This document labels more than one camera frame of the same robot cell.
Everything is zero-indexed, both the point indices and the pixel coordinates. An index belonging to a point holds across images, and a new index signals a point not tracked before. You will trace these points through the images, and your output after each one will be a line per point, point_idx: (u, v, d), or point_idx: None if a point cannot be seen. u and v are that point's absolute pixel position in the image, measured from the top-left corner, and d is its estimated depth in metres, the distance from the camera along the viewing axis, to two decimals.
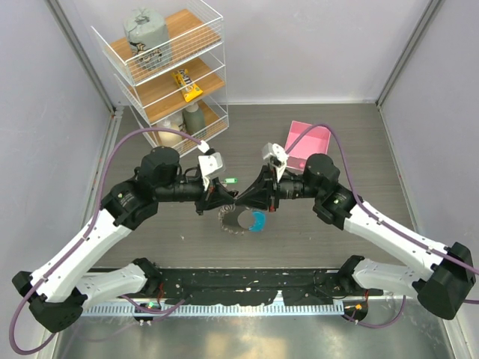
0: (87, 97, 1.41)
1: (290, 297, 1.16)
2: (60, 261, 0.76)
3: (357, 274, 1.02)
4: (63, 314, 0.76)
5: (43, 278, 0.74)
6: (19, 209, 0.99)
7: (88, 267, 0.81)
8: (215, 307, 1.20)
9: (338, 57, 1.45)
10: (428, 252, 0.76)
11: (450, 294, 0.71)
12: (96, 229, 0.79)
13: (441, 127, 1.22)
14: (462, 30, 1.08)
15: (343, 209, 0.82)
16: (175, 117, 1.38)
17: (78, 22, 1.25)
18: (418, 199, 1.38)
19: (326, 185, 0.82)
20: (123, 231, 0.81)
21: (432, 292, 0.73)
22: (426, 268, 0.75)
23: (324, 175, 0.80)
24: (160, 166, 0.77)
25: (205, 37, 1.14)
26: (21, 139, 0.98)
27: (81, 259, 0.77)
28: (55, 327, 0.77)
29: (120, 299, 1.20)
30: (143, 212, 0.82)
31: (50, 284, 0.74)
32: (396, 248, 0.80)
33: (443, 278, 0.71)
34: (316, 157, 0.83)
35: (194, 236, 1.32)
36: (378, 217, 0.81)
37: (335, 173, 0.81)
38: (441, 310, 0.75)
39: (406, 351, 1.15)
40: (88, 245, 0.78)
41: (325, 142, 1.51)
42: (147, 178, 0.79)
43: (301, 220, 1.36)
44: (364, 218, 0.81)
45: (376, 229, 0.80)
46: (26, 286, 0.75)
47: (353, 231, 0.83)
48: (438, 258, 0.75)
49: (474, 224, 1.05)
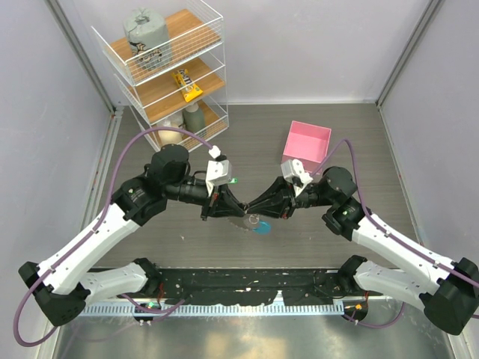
0: (87, 96, 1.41)
1: (290, 297, 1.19)
2: (69, 252, 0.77)
3: (358, 275, 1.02)
4: (66, 307, 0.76)
5: (50, 269, 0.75)
6: (19, 209, 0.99)
7: (96, 260, 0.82)
8: (215, 307, 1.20)
9: (338, 57, 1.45)
10: (435, 266, 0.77)
11: (456, 310, 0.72)
12: (105, 222, 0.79)
13: (440, 127, 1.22)
14: (463, 30, 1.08)
15: (351, 221, 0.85)
16: (175, 117, 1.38)
17: (77, 22, 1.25)
18: (417, 198, 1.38)
19: (341, 199, 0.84)
20: (132, 226, 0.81)
21: (438, 307, 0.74)
22: (432, 282, 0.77)
23: (342, 190, 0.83)
24: (169, 165, 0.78)
25: (205, 37, 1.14)
26: (21, 139, 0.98)
27: (89, 252, 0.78)
28: (56, 321, 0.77)
29: (120, 299, 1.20)
30: (152, 209, 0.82)
31: (58, 275, 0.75)
32: (400, 260, 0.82)
33: (448, 293, 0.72)
34: (334, 170, 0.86)
35: (194, 236, 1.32)
36: (385, 229, 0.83)
37: (352, 189, 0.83)
38: (447, 322, 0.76)
39: (406, 351, 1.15)
40: (97, 237, 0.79)
41: (325, 141, 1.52)
42: (156, 174, 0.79)
43: (300, 220, 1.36)
44: (373, 230, 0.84)
45: (384, 241, 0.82)
46: (33, 275, 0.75)
47: (361, 241, 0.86)
48: (445, 271, 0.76)
49: (474, 224, 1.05)
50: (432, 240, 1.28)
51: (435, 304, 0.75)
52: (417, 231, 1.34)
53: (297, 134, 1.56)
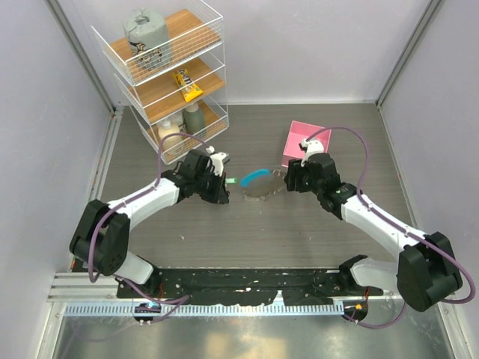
0: (87, 96, 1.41)
1: (290, 297, 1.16)
2: (135, 197, 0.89)
3: (354, 268, 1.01)
4: (123, 247, 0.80)
5: (123, 203, 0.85)
6: (19, 209, 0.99)
7: (150, 213, 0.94)
8: (216, 307, 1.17)
9: (339, 58, 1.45)
10: (406, 235, 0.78)
11: (421, 277, 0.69)
12: (162, 185, 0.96)
13: (441, 127, 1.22)
14: (463, 30, 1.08)
15: (341, 197, 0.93)
16: (175, 117, 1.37)
17: (77, 22, 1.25)
18: (417, 198, 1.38)
19: (325, 174, 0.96)
20: (174, 197, 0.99)
21: (405, 274, 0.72)
22: (400, 247, 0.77)
23: (319, 163, 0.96)
24: (203, 156, 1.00)
25: (205, 37, 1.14)
26: (21, 139, 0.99)
27: (151, 200, 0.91)
28: (99, 259, 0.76)
29: (120, 299, 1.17)
30: (188, 190, 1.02)
31: (128, 209, 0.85)
32: (377, 230, 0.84)
33: (412, 256, 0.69)
34: (318, 152, 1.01)
35: (194, 236, 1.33)
36: (369, 204, 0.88)
37: (331, 163, 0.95)
38: (413, 295, 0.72)
39: (405, 351, 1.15)
40: (157, 192, 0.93)
41: (326, 142, 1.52)
42: (191, 166, 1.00)
43: (299, 220, 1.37)
44: (358, 206, 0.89)
45: (367, 215, 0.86)
46: (102, 209, 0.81)
47: (349, 218, 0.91)
48: (415, 241, 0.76)
49: (474, 224, 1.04)
50: None
51: (403, 272, 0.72)
52: None
53: (297, 134, 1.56)
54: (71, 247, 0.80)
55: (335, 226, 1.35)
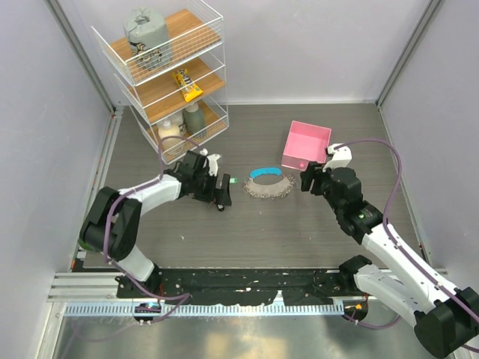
0: (87, 96, 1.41)
1: (290, 297, 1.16)
2: (144, 185, 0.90)
3: (358, 276, 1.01)
4: (133, 232, 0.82)
5: (133, 190, 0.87)
6: (19, 209, 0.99)
7: (158, 203, 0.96)
8: (216, 306, 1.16)
9: (338, 57, 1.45)
10: (435, 287, 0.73)
11: (447, 333, 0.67)
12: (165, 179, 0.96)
13: (440, 126, 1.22)
14: (463, 29, 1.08)
15: (364, 224, 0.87)
16: (175, 117, 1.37)
17: (77, 22, 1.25)
18: (417, 198, 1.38)
19: (348, 195, 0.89)
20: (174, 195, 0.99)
21: (428, 327, 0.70)
22: (429, 302, 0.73)
23: (344, 182, 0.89)
24: (200, 156, 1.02)
25: (205, 36, 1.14)
26: (21, 138, 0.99)
27: (159, 190, 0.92)
28: (112, 245, 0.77)
29: (120, 299, 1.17)
30: (187, 188, 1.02)
31: (138, 197, 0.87)
32: (403, 274, 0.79)
33: (442, 315, 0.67)
34: (343, 168, 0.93)
35: (194, 236, 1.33)
36: (397, 241, 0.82)
37: (357, 184, 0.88)
38: (432, 344, 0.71)
39: (405, 351, 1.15)
40: (163, 183, 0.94)
41: (325, 142, 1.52)
42: (188, 164, 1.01)
43: (299, 220, 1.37)
44: (384, 239, 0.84)
45: (393, 253, 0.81)
46: (114, 196, 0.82)
47: (371, 247, 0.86)
48: (444, 295, 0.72)
49: (474, 224, 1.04)
50: (432, 240, 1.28)
51: (425, 323, 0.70)
52: (417, 231, 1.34)
53: (297, 134, 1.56)
54: (81, 234, 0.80)
55: (335, 226, 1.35)
